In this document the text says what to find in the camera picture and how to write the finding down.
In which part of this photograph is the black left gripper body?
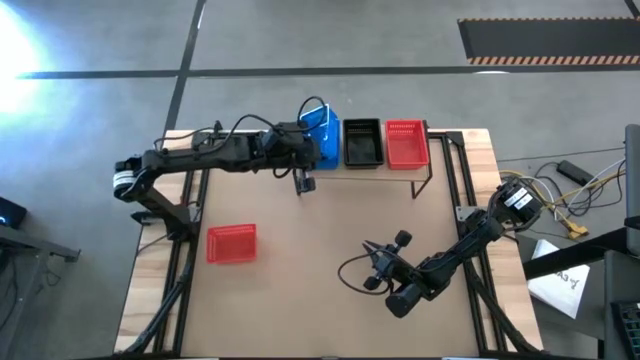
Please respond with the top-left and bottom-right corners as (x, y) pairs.
(263, 123), (317, 196)

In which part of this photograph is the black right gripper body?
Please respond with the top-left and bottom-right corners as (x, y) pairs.
(362, 228), (414, 293)

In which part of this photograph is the blue plastic slotted basket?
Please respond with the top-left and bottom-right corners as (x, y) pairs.
(313, 117), (343, 171)
(298, 103), (335, 146)

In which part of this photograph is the black plastic slotted basket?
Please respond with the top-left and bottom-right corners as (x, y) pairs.
(342, 117), (385, 168)

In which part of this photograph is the red plastic slotted basket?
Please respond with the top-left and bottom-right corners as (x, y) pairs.
(205, 223), (259, 265)
(384, 118), (431, 171)

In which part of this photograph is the white paper sheet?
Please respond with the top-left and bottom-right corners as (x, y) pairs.
(527, 238), (592, 320)

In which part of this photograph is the black desk leg beam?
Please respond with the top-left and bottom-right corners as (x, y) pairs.
(522, 227), (640, 281)

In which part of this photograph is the black power strip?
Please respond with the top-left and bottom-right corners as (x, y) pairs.
(556, 159), (595, 187)

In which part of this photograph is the black keyboard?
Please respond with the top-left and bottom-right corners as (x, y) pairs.
(610, 298), (640, 347)

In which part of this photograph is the black hazard striped floor mat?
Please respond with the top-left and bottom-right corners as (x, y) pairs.
(457, 17), (640, 67)

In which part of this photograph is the dark metal stand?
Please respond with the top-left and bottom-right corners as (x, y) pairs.
(0, 223), (82, 346)

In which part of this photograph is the black electronic device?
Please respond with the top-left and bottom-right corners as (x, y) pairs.
(0, 196), (29, 231)

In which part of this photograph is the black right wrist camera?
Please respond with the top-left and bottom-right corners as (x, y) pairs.
(377, 262), (404, 286)

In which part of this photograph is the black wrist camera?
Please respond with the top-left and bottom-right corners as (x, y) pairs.
(377, 262), (404, 286)
(267, 124), (306, 149)

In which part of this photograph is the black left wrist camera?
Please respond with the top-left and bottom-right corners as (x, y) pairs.
(267, 124), (306, 149)

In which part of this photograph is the black left wrist camera cable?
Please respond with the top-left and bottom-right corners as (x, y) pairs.
(152, 95), (329, 151)

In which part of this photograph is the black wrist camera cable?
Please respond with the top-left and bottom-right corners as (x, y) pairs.
(152, 95), (329, 151)
(337, 252), (396, 297)

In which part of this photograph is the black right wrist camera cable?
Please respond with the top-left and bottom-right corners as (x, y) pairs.
(337, 252), (396, 297)

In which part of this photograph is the grey metal bracket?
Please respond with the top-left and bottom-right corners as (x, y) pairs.
(455, 204), (485, 224)

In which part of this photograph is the black aluminium rig frame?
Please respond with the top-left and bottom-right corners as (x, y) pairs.
(113, 127), (544, 360)

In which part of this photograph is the yellow cable with plug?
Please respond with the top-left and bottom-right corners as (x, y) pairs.
(499, 169), (626, 240)

